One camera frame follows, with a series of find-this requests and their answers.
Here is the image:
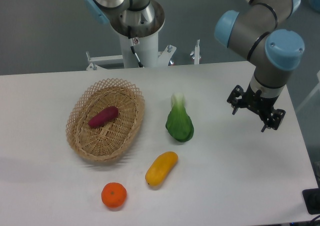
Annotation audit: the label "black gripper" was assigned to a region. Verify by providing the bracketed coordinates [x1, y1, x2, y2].
[227, 85, 286, 133]

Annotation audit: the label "white metal base frame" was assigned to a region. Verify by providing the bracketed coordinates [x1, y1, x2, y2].
[86, 39, 202, 71]

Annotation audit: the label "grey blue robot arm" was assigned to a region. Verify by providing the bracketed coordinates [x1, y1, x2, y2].
[84, 0, 305, 130]

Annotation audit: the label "black device at table edge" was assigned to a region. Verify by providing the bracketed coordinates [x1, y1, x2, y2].
[302, 188, 320, 215]

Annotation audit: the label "green bok choy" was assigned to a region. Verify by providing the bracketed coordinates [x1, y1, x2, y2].
[165, 93, 194, 143]

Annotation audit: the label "yellow mango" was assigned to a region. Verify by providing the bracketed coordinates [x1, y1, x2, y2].
[144, 151, 179, 190]

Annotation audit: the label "black cable on pedestal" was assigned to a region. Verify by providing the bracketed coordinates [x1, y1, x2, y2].
[127, 25, 145, 69]

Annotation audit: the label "woven wicker basket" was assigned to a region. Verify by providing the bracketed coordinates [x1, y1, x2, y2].
[66, 78, 145, 163]

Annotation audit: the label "purple sweet potato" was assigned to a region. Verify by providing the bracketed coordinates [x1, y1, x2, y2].
[88, 106, 119, 128]

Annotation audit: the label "orange tangerine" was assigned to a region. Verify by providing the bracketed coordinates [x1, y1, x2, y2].
[101, 182, 127, 209]

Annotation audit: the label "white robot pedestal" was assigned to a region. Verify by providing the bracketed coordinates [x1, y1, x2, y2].
[108, 0, 166, 69]

